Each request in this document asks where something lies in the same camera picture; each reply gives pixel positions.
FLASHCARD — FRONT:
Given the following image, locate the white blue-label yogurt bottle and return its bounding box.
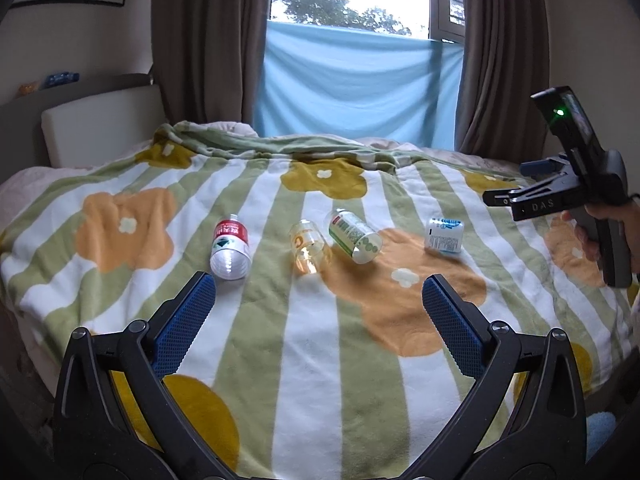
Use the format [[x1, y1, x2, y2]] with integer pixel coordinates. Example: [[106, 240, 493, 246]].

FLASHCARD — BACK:
[[425, 218, 464, 254]]

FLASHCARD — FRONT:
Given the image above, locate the person's right hand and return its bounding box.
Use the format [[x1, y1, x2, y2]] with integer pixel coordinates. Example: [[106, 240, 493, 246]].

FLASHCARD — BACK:
[[561, 199, 640, 276]]

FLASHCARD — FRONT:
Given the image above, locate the right brown curtain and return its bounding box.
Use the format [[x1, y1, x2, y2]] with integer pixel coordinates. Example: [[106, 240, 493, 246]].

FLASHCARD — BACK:
[[454, 0, 550, 162]]

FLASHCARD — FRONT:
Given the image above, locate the brown curtain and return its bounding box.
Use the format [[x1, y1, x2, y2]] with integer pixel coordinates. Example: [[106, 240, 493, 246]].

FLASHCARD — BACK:
[[151, 0, 270, 124], [454, 0, 550, 162]]

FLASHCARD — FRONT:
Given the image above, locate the green-label clear bottle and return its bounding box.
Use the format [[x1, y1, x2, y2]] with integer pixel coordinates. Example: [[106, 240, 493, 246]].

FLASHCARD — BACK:
[[328, 208, 383, 264]]

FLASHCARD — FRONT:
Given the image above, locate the orange-label clear bottle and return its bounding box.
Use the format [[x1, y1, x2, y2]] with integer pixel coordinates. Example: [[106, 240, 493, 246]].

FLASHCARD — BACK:
[[290, 219, 330, 275]]

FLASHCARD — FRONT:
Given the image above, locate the red-label water bottle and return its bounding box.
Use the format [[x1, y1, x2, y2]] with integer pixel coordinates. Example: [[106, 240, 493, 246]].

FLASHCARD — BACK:
[[209, 214, 250, 281]]

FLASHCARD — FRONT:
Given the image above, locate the striped flower blanket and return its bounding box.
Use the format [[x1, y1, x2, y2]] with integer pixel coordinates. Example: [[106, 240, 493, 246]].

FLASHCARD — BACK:
[[1, 122, 638, 479]]

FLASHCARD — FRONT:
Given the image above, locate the light blue hanging sheet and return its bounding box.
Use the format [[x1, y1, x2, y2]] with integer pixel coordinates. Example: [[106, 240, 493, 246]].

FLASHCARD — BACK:
[[253, 21, 464, 150]]

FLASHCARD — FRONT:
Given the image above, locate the pink bed sheet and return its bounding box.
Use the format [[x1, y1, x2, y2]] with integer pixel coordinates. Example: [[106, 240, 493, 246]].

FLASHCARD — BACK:
[[1, 155, 152, 240]]

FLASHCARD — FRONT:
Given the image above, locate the white padded headboard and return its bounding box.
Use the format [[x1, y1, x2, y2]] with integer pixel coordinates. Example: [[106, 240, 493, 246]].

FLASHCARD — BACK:
[[41, 84, 166, 168]]

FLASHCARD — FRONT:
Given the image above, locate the left brown curtain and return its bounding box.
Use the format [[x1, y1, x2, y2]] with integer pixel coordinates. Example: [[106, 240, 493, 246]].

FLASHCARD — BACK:
[[151, 0, 270, 124]]

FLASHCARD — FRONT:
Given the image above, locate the orange toy on shelf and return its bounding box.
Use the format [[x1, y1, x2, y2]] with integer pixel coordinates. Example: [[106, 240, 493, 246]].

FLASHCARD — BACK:
[[16, 81, 40, 96]]

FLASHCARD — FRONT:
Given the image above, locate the blue toy on shelf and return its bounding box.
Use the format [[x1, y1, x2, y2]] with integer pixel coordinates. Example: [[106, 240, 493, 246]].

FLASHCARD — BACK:
[[41, 72, 80, 89]]

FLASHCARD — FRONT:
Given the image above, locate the window frame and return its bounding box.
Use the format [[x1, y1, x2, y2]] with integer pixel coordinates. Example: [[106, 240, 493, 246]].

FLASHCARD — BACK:
[[428, 0, 465, 44]]

